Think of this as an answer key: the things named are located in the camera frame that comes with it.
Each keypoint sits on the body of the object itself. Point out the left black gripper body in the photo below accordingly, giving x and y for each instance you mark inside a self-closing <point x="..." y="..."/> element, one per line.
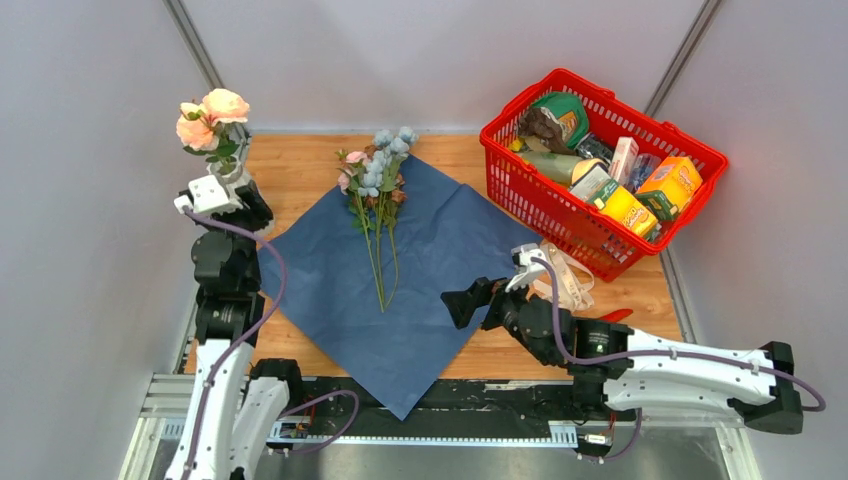
<point x="254" y="218"/>

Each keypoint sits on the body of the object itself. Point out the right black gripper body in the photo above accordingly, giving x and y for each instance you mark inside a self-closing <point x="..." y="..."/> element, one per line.
<point x="502" y="303"/>

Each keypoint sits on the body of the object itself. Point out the blue wrapping paper sheet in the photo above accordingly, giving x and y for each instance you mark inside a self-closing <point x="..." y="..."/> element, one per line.
<point x="380" y="316"/>

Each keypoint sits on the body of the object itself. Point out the cream ribbon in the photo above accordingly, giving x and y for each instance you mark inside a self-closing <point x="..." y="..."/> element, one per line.
<point x="573" y="279"/>

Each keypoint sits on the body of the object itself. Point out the pink rose flower stem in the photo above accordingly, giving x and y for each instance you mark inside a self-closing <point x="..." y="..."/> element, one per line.
<point x="204" y="128"/>

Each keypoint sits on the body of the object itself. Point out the blue pink flower stem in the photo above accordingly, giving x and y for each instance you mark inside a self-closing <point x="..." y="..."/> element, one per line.
<point x="376" y="189"/>

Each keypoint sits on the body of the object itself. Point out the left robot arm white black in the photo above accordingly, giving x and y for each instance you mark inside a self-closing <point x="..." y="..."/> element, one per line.
<point x="234" y="402"/>

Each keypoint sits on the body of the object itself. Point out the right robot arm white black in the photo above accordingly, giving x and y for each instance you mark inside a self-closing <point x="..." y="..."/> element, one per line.
<point x="617" y="368"/>

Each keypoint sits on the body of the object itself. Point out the white ribbed vase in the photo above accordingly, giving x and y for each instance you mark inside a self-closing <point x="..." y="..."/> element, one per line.
<point x="235" y="174"/>

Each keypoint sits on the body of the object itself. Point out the toy carrot with leaves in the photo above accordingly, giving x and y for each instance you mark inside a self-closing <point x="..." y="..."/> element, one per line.
<point x="616" y="315"/>

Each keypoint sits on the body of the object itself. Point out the olive green bottle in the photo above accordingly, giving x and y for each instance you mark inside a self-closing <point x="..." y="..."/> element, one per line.
<point x="560" y="168"/>

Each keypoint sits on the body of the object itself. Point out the yellow green box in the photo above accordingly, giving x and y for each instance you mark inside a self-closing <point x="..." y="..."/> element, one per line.
<point x="614" y="201"/>

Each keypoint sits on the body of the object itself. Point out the red shopping basket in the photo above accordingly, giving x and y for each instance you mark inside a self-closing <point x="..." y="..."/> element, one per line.
<point x="602" y="181"/>

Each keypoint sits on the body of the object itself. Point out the dark foil packet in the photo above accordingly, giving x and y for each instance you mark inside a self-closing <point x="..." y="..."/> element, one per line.
<point x="592" y="147"/>

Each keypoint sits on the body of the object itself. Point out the brown crumpled bag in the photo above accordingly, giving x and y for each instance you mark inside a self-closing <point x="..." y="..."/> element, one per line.
<point x="540" y="122"/>

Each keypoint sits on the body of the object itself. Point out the pink white box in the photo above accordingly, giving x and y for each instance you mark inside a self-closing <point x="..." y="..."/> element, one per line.
<point x="623" y="159"/>

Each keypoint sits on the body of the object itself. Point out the clear plastic bottle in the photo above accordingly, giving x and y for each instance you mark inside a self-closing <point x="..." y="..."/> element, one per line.
<point x="643" y="166"/>

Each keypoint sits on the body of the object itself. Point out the green snack bag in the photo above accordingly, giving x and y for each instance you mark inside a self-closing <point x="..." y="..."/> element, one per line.
<point x="569" y="109"/>

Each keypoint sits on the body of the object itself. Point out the orange box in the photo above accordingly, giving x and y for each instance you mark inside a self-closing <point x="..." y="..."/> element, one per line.
<point x="670" y="188"/>

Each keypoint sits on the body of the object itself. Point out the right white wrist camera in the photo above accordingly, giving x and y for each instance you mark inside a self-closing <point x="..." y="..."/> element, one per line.
<point x="526" y="259"/>

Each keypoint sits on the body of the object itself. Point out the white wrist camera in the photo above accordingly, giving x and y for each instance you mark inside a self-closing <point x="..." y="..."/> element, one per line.
<point x="526" y="259"/>
<point x="207" y="196"/>

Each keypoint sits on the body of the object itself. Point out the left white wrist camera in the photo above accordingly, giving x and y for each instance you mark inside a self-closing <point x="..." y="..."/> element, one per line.
<point x="207" y="196"/>

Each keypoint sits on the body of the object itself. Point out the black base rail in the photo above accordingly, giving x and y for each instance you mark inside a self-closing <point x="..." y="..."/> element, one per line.
<point x="497" y="413"/>

